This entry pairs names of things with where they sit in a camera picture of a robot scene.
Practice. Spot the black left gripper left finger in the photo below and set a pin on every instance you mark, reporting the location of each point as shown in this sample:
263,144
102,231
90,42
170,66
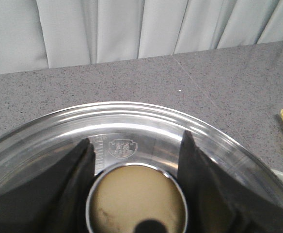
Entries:
55,200

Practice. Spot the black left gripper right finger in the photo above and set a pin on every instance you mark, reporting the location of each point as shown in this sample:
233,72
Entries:
218,203

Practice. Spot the glass pot lid steel rim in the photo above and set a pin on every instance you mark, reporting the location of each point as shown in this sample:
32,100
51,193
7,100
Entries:
137,146

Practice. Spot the white curtain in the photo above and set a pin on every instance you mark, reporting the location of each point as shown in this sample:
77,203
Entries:
38,34

